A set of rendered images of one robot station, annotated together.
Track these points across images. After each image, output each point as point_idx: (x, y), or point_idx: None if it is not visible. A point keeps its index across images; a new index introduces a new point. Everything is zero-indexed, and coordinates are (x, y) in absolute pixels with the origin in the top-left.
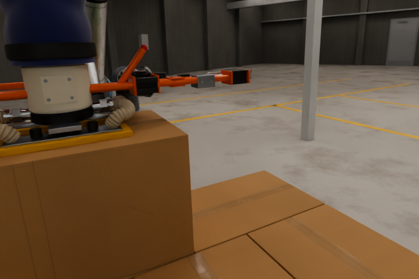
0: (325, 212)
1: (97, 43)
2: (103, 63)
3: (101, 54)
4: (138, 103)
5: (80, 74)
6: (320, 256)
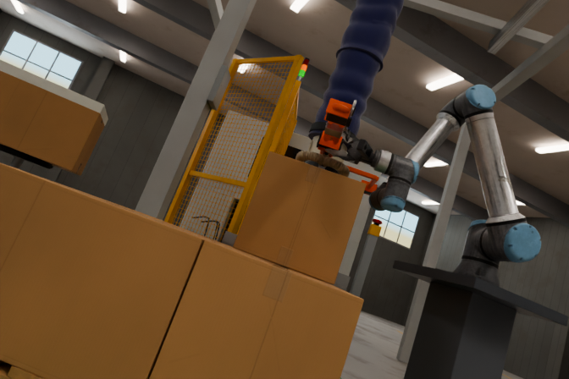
0: (190, 233)
1: (478, 162)
2: (494, 191)
3: (486, 178)
4: (392, 191)
5: (317, 140)
6: (154, 219)
